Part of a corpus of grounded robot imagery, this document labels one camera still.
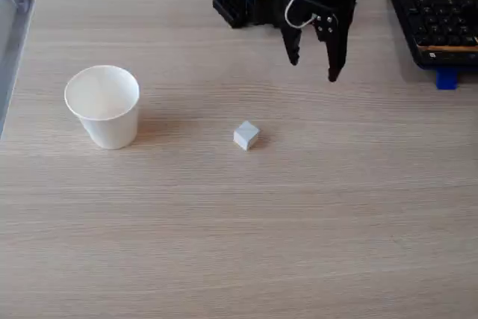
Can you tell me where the yellow pencil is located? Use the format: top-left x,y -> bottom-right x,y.
416,44 -> 478,53

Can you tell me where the white cube block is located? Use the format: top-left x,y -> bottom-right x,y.
233,120 -> 261,152

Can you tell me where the white paper cup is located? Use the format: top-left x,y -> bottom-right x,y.
63,64 -> 141,150

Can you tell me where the blue plastic clamp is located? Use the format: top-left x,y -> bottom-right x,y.
435,67 -> 460,91

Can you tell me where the black keyboard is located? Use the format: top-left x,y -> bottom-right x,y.
387,0 -> 478,72

